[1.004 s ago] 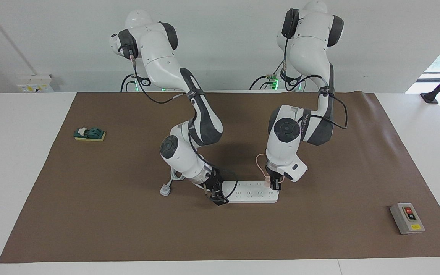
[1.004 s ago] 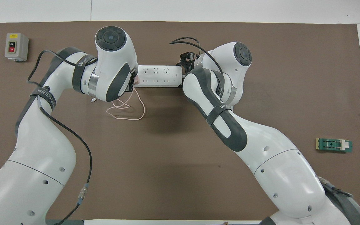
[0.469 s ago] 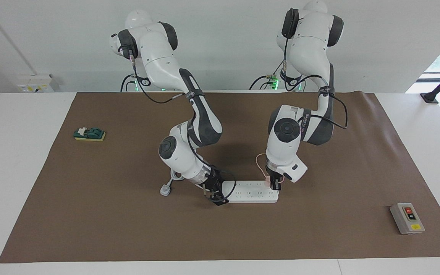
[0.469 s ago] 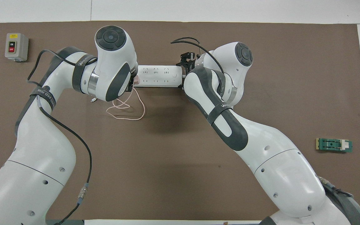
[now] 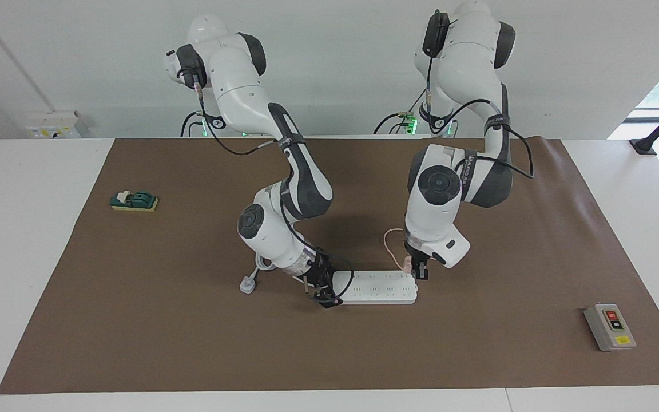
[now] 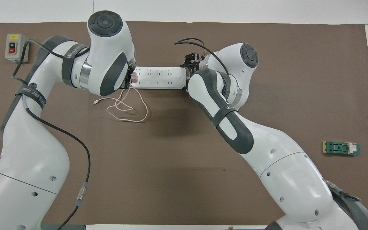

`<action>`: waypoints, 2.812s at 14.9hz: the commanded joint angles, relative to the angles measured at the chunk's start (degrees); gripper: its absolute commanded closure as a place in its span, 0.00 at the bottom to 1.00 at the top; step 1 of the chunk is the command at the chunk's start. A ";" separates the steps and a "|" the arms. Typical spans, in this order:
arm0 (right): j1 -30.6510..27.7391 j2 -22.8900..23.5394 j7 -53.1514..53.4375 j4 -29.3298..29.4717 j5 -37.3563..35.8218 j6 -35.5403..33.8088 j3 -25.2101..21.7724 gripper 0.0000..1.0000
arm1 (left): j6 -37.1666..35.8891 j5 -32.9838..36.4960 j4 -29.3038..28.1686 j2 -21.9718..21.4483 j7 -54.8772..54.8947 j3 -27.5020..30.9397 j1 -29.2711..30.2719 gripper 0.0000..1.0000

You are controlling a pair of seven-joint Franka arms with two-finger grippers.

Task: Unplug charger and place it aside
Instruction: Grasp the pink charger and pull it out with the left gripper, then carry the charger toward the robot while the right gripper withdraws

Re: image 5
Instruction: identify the pink charging cable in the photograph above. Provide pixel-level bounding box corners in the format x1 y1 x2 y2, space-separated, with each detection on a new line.
383 228 408 264

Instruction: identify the white power strip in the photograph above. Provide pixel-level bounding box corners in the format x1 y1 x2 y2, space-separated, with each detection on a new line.
332 270 419 305

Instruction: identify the brown table mat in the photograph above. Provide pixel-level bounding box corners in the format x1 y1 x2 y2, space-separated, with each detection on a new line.
0 137 659 395

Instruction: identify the black base cable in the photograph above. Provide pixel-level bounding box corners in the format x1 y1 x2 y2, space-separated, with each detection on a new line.
179 111 205 138
372 92 428 136

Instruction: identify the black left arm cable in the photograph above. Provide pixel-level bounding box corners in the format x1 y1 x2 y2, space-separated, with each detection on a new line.
423 86 535 180

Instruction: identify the grey on-off switch box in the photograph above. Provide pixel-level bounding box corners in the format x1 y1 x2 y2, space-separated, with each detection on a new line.
583 303 637 352

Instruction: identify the green knife switch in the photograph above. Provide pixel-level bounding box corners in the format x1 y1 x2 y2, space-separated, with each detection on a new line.
110 191 159 213

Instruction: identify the white wall socket box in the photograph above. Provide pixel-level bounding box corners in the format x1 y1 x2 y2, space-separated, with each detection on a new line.
25 111 82 140

